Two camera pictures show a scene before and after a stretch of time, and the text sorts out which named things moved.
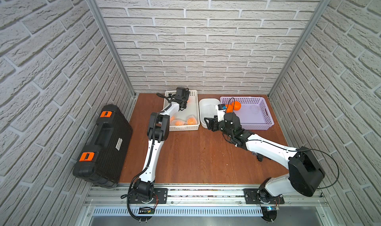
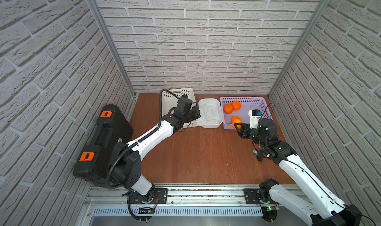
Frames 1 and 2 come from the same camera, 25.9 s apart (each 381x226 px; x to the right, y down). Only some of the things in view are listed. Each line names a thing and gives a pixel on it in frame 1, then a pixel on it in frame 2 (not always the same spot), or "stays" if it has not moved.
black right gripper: x=212 y=121 → x=244 y=132
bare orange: x=236 y=105 stays
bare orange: x=229 y=108 stays
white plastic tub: x=208 y=109 stays
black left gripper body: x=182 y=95 → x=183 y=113
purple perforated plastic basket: x=254 y=113 stays
